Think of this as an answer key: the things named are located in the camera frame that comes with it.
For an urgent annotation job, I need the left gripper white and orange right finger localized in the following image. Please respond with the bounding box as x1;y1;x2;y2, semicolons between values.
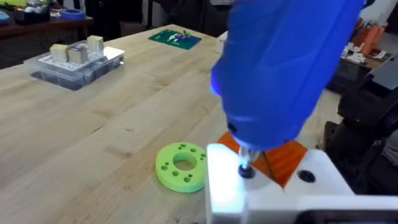
263;139;356;200

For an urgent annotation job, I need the left gripper white and orange left finger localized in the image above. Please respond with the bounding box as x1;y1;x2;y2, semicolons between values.
205;131;284;224

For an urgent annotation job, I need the small black screw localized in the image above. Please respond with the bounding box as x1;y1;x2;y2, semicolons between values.
238;164;257;180

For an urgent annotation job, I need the blue electric screwdriver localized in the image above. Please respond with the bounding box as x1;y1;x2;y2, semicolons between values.
210;0;365;170

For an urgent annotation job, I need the green disc with holes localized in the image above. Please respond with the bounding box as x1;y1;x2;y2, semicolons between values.
155;142;208;194

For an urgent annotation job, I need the heap of orange parts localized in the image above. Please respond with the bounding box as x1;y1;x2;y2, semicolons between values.
352;17;389;56

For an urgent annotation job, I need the green board with toy blocks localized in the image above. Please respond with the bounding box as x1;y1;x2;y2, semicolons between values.
147;29;203;50

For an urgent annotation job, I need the clear box with wooden blocks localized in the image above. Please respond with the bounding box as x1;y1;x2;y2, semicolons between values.
24;34;126;91

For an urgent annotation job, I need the blue tape roll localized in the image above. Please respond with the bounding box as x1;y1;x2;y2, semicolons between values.
60;8;86;21

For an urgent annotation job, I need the dark wooden side table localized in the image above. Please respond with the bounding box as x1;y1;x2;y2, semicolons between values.
0;9;95;70

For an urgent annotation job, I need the black box with clutter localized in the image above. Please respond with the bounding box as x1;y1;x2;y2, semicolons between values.
13;1;51;26

